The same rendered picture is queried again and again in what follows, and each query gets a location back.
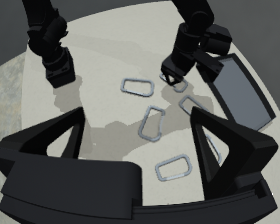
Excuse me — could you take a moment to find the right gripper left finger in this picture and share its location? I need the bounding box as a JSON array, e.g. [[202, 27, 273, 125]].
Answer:
[[0, 107, 85, 159]]

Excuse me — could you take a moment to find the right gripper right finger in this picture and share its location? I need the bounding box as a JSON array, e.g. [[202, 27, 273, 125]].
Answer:
[[190, 106, 279, 200]]

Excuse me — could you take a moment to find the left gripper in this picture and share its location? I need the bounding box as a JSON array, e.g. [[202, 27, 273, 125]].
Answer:
[[161, 43, 196, 86]]

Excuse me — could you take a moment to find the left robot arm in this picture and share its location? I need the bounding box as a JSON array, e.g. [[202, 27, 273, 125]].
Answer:
[[22, 0, 232, 83]]

